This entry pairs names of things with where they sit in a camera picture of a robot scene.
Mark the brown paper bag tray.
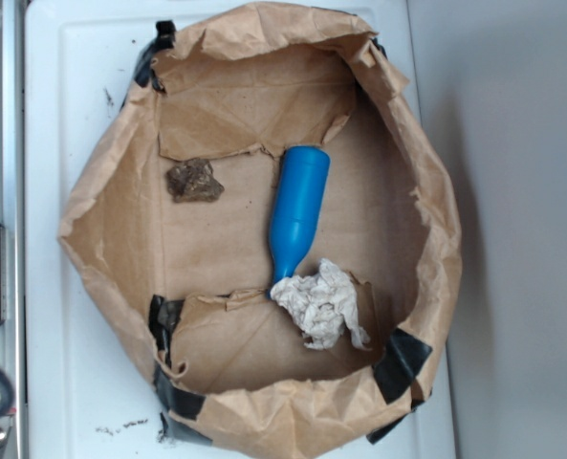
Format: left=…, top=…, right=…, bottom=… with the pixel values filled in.
left=59, top=2, right=462, bottom=458

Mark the brown rough rock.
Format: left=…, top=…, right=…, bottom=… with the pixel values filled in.
left=165, top=158, right=225, bottom=203

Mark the aluminium frame rail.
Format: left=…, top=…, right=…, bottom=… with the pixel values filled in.
left=0, top=1, right=29, bottom=458

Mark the crumpled white tissue paper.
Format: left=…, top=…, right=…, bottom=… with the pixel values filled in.
left=270, top=258, right=370, bottom=352

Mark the blue plastic bottle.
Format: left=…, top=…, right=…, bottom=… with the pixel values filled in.
left=269, top=146, right=331, bottom=284

